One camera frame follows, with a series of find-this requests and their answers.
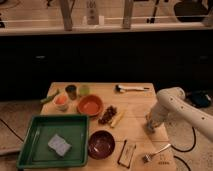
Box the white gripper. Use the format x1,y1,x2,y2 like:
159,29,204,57
146,108,165,129

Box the grey blue towel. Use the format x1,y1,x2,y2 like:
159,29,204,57
145,123,155,134

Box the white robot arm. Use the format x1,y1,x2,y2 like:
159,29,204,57
146,87,213,142

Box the dark red bowl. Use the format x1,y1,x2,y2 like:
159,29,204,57
88,130,115,160

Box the small bowl with orange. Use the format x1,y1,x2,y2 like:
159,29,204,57
53,94,69,111

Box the yellow corn cob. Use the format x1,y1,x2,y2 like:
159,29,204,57
110,111,124,128

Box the black framed small card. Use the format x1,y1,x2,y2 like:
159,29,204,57
117,140,136,169

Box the silver fork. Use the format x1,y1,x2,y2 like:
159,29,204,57
142,144,171,163

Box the bunch of dark grapes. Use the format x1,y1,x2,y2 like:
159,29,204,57
98,106,117,124

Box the light green cup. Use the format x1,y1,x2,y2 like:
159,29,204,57
78,85,90,96

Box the dark brown cup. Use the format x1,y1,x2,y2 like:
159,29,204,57
65,85,77,100

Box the blue grey sponge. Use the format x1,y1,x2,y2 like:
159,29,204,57
48,134,71,157

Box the green plastic tray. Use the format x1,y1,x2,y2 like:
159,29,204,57
17,115,89,169

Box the black power cable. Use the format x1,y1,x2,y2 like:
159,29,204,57
171,126,198,171

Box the white handled brush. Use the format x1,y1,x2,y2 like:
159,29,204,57
115,84,149,93

